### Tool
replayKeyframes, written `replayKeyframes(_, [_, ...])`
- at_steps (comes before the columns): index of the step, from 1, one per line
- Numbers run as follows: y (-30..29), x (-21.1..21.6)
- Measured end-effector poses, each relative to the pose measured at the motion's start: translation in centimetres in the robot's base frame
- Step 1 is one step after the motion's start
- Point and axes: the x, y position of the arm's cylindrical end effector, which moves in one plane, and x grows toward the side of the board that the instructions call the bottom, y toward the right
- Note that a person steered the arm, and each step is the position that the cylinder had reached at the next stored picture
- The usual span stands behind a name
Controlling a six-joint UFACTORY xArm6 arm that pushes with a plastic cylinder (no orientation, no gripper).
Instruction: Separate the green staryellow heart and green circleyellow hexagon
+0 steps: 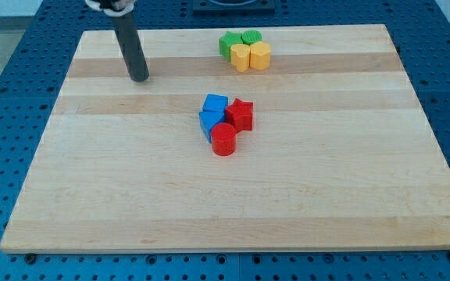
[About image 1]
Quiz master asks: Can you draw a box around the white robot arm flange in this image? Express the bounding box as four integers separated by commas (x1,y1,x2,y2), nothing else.
84,0,136,17

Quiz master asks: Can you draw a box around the yellow heart block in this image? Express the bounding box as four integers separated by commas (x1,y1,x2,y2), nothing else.
230,44,250,72

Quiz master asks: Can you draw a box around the yellow hexagon block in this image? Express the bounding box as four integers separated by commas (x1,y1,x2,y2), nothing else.
250,41,271,70

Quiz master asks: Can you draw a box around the red cylinder block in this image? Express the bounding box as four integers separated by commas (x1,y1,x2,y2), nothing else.
211,123,237,156

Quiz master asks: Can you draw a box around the blue triangle block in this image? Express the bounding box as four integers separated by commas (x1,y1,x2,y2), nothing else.
198,111,225,143

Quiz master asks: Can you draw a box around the red star block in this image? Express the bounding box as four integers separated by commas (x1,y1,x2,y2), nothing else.
224,98,254,132

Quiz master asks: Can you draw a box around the blue cube block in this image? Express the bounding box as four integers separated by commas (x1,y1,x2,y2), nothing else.
202,94,229,112

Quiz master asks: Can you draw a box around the green star block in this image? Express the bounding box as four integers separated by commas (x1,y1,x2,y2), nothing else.
219,31,243,62

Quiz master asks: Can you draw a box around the green circle block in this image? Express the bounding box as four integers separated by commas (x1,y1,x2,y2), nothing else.
241,30,263,45

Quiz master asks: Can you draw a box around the light wooden board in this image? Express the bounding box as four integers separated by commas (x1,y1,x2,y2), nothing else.
0,24,450,254

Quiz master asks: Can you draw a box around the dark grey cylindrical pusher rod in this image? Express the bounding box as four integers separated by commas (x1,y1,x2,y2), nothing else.
111,12,149,82

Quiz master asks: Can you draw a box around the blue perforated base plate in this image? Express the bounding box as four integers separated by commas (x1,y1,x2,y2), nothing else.
0,0,450,280

